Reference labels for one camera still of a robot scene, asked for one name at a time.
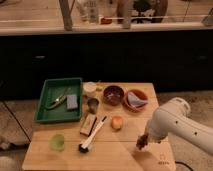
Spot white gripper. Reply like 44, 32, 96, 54
145, 120, 161, 143

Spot grey cloth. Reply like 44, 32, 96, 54
127, 92, 148, 107

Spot small metal cup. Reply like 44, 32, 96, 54
87, 98, 99, 114

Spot green yellow tongs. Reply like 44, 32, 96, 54
46, 88, 68, 110

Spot orange peach fruit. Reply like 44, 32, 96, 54
111, 116, 123, 130

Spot purple bowl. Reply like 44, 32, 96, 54
103, 85, 124, 106

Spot white cup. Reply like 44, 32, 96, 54
83, 82, 97, 98

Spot green plastic cup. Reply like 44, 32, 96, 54
49, 134, 64, 151

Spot wooden block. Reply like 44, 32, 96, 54
80, 114, 97, 136

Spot black cable floor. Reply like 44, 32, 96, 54
0, 99, 32, 142
175, 161, 194, 171

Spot green plastic tray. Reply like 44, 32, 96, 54
35, 78, 82, 124

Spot dark cabinet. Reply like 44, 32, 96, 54
0, 30, 213, 100

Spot small yellow object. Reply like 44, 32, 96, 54
96, 80, 103, 91

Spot dark grape bunch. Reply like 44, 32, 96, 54
136, 134, 148, 150

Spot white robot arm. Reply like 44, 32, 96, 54
145, 97, 213, 156

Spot black cable right floor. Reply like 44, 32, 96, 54
175, 161, 194, 171

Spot grey sponge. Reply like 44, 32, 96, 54
67, 94, 78, 110

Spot black cable left floor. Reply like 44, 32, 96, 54
0, 99, 32, 142

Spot orange bowl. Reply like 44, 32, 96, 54
123, 89, 148, 112

